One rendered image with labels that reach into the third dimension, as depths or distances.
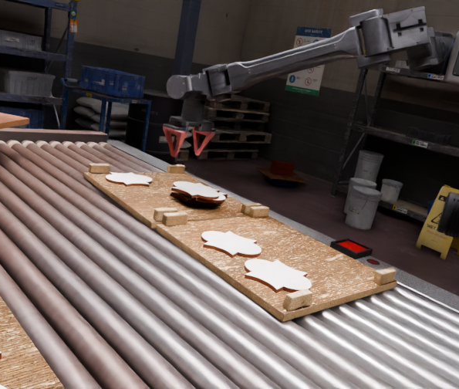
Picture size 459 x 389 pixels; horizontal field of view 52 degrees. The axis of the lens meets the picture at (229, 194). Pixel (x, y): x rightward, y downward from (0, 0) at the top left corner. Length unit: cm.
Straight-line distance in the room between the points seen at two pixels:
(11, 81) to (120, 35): 180
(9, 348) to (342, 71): 621
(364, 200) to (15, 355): 428
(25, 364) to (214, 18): 699
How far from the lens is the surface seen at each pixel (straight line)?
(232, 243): 101
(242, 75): 116
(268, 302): 82
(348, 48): 108
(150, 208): 117
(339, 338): 81
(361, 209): 475
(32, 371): 61
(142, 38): 667
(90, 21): 630
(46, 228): 105
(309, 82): 689
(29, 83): 536
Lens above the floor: 131
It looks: 15 degrees down
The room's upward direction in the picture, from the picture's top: 10 degrees clockwise
